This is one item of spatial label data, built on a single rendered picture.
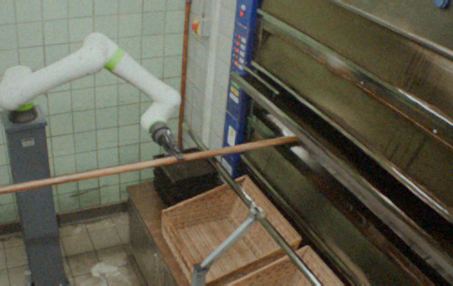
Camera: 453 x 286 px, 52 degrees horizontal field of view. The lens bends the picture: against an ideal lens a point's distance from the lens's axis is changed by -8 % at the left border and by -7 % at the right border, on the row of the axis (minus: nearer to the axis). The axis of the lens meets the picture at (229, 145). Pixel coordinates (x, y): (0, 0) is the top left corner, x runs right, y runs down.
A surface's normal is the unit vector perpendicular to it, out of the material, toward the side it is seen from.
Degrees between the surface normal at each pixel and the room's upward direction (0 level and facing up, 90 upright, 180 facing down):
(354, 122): 70
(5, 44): 90
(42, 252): 90
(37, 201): 90
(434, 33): 90
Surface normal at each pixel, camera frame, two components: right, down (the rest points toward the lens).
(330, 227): -0.81, -0.15
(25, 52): 0.44, 0.48
